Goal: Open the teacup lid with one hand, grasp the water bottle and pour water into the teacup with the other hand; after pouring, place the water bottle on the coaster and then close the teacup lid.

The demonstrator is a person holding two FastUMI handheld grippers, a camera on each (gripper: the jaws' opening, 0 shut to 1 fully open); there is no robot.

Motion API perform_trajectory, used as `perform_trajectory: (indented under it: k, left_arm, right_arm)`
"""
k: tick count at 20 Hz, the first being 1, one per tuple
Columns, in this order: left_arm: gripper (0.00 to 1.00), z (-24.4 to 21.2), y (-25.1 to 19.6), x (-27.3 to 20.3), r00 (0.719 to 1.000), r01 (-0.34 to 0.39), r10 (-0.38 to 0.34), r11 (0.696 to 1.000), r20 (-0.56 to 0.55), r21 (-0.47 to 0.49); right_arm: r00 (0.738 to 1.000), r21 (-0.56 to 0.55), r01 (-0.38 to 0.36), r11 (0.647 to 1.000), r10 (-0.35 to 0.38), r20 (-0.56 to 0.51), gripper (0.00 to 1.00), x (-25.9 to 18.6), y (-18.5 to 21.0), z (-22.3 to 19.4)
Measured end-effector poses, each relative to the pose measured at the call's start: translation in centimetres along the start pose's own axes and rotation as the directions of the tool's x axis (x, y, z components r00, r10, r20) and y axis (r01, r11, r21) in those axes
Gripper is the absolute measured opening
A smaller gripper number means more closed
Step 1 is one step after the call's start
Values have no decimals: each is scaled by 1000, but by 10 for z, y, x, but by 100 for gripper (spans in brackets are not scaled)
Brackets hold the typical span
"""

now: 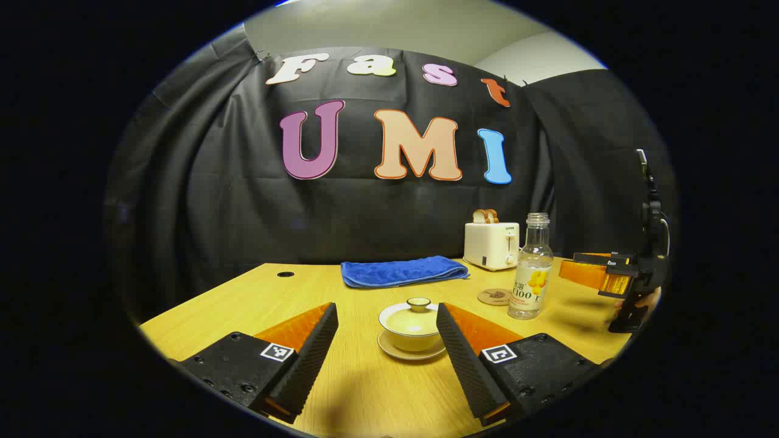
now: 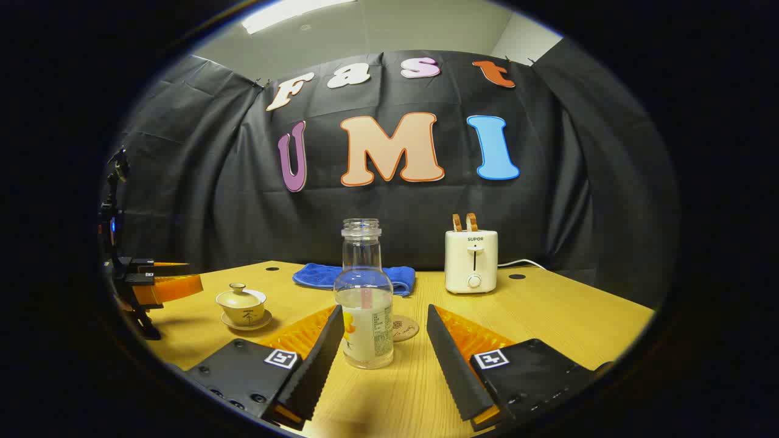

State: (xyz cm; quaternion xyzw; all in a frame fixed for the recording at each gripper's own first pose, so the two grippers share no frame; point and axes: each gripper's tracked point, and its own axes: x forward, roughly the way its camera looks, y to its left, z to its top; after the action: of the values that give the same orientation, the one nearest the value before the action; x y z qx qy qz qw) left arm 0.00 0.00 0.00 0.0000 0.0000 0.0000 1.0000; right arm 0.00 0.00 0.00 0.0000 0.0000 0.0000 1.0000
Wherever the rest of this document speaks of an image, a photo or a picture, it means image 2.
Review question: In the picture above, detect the black backdrop cloth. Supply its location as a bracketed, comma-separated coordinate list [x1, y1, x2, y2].
[119, 50, 679, 308]

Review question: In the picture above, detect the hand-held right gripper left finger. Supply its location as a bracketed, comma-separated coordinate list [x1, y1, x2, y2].
[186, 304, 345, 430]

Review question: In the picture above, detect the round brown coaster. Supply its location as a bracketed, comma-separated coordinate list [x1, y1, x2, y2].
[393, 315, 420, 342]

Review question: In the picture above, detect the white toaster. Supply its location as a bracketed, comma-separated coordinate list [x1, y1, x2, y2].
[444, 230, 498, 295]

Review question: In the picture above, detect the blue folded towel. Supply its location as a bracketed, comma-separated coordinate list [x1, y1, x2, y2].
[292, 263, 416, 297]

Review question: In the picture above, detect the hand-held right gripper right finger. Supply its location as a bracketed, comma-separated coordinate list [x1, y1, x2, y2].
[426, 304, 615, 433]

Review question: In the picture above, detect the cream teacup saucer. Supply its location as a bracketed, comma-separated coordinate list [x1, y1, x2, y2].
[220, 311, 273, 332]

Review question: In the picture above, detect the cream ceramic teacup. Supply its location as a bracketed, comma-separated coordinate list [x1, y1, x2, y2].
[218, 298, 267, 325]

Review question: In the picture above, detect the clear glass water bottle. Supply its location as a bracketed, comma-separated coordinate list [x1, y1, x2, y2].
[334, 219, 394, 370]

